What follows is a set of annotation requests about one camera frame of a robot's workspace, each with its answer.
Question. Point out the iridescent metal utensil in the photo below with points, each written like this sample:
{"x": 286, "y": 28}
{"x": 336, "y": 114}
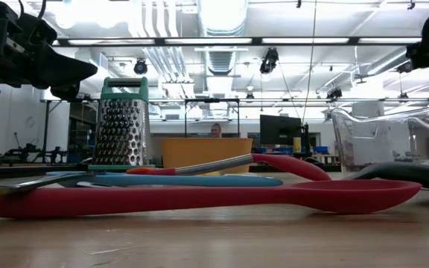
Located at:
{"x": 13, "y": 186}

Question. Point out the yellow cup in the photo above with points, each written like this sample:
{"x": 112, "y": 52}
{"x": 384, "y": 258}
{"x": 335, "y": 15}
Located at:
{"x": 297, "y": 144}

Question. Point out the red silicone spoon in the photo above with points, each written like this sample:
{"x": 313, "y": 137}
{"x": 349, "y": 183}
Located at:
{"x": 162, "y": 201}

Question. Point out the black silicone spoon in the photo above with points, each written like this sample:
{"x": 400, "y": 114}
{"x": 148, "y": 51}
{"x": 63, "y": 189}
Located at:
{"x": 404, "y": 173}

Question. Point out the blue storage box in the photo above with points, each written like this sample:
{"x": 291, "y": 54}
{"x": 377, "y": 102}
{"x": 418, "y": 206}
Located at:
{"x": 320, "y": 149}

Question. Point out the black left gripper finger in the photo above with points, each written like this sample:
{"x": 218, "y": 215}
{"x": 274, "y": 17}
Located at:
{"x": 65, "y": 93}
{"x": 62, "y": 69}

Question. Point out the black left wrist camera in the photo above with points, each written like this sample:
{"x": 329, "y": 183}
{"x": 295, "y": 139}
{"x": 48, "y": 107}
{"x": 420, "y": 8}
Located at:
{"x": 37, "y": 31}

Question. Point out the light blue silicone spoon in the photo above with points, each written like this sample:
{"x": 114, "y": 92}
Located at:
{"x": 199, "y": 181}

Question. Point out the silver air duct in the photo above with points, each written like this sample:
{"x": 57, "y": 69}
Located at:
{"x": 222, "y": 59}

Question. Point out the black table edge frame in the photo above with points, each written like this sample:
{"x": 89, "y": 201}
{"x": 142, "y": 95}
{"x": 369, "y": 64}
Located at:
{"x": 32, "y": 171}

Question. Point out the black metal stand frame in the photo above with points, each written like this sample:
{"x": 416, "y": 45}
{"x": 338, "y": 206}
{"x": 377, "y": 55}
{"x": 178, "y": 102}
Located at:
{"x": 212, "y": 100}

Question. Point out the black ceiling lamp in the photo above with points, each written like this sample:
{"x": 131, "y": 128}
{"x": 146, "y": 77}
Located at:
{"x": 334, "y": 93}
{"x": 405, "y": 67}
{"x": 269, "y": 60}
{"x": 140, "y": 67}

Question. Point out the black desk monitor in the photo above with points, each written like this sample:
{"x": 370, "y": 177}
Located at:
{"x": 279, "y": 130}

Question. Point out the black machine on bench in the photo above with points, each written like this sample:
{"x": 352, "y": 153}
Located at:
{"x": 21, "y": 152}

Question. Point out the person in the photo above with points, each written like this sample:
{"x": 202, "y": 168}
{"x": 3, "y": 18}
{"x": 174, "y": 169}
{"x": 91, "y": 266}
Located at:
{"x": 216, "y": 131}

